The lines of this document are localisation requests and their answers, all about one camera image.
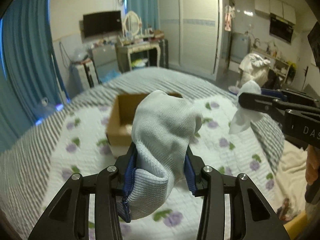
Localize white suitcase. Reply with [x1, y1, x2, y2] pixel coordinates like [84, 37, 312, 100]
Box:
[71, 59, 99, 92]

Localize floral white quilt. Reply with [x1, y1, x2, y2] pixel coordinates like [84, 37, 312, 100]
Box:
[41, 95, 275, 239]

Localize white sliding wardrobe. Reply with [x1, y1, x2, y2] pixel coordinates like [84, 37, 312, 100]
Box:
[158, 0, 228, 80]

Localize teal curtain by wardrobe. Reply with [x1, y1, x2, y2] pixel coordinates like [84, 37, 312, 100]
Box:
[127, 0, 159, 30]

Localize oval white vanity mirror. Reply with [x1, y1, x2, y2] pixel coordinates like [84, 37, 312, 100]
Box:
[123, 11, 142, 37]

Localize grey striped bed sheet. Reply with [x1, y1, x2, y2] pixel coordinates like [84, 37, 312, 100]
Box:
[1, 68, 284, 239]

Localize grey washing machine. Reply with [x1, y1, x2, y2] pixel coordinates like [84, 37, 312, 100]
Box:
[230, 32, 251, 64]

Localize purple lidded cup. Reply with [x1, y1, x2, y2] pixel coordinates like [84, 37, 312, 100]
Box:
[228, 82, 240, 95]

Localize black range hood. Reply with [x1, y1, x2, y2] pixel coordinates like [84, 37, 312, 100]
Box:
[269, 14, 294, 43]

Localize grey small fridge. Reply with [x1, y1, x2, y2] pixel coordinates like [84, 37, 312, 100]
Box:
[91, 44, 120, 83]

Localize white kitchen wall cabinets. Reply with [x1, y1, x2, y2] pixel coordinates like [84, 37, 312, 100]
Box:
[254, 0, 296, 25]

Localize white cloth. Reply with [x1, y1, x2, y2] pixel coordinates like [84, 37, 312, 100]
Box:
[228, 80, 263, 134]

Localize light grey sock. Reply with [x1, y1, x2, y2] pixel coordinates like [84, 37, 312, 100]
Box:
[118, 90, 203, 223]

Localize teal window curtain left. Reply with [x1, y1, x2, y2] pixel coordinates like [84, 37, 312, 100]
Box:
[1, 0, 69, 152]

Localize open cardboard box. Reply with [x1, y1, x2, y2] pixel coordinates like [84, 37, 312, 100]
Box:
[106, 93, 183, 147]

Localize white vanity dressing table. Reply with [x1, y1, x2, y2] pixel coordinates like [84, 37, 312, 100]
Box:
[115, 41, 162, 73]

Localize black wall television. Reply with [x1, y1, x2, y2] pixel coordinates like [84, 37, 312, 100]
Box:
[83, 11, 122, 38]

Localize clear water jug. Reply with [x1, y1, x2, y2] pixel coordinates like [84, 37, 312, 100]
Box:
[34, 98, 64, 123]

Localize white laundry bag pile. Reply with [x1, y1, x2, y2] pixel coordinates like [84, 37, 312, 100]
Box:
[239, 53, 271, 87]

